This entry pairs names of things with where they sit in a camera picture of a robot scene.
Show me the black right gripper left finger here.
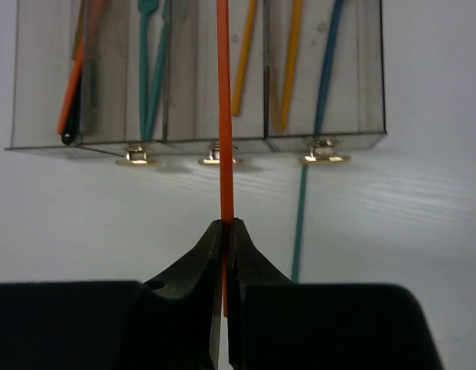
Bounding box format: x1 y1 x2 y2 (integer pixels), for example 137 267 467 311
0 220 223 369

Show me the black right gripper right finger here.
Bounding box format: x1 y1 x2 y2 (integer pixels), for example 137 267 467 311
226 219 443 369

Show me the gold knife green handle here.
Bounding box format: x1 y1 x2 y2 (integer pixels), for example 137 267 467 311
71 0 86 61
61 80 82 146

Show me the yellow chopstick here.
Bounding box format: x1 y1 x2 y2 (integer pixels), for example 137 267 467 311
231 0 257 116

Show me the orange plastic knife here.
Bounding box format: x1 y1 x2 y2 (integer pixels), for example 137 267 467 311
57 1 109 136

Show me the yellow plastic spoon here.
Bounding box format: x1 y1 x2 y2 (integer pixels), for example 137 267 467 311
280 0 303 133

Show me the orange chopstick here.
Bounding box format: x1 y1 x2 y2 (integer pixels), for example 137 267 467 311
216 0 236 318

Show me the blue plastic spoon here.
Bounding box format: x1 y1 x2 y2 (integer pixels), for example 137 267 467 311
313 0 344 136

